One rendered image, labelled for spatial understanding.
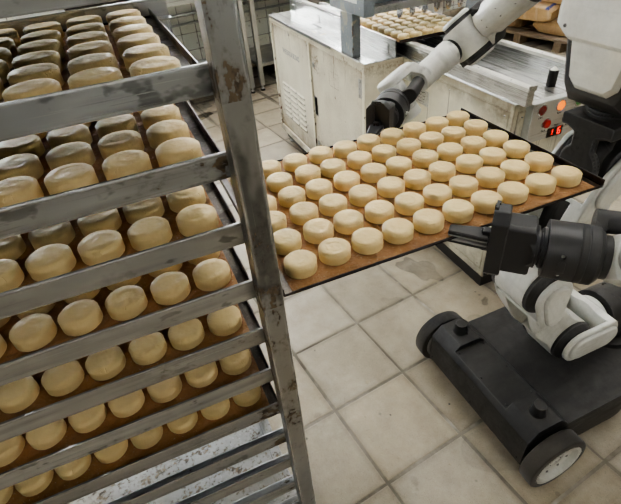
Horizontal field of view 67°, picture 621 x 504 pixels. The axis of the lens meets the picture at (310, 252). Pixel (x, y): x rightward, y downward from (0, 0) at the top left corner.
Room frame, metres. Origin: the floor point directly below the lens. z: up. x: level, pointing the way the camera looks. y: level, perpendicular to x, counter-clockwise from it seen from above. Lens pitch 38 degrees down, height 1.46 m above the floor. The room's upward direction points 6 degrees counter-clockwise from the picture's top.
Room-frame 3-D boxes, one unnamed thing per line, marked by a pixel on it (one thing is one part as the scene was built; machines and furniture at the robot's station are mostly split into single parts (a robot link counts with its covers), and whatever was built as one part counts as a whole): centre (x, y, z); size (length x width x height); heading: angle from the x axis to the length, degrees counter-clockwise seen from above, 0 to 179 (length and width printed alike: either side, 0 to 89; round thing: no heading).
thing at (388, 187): (0.73, -0.16, 1.01); 0.05 x 0.05 x 0.02
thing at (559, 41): (5.18, -2.69, 0.06); 1.20 x 0.80 x 0.11; 29
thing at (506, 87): (2.37, -0.42, 0.87); 2.01 x 0.03 x 0.07; 19
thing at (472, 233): (0.58, -0.25, 1.01); 0.06 x 0.03 x 0.02; 64
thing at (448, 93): (1.84, -0.76, 0.45); 0.70 x 0.34 x 0.90; 19
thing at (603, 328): (0.99, -0.81, 0.28); 0.21 x 0.20 x 0.13; 110
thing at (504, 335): (0.98, -0.78, 0.19); 0.64 x 0.52 x 0.33; 110
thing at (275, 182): (0.79, 0.04, 1.01); 0.05 x 0.05 x 0.02
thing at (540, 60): (2.47, -0.70, 0.87); 2.01 x 0.03 x 0.07; 19
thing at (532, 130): (1.50, -0.88, 0.77); 0.24 x 0.04 x 0.14; 109
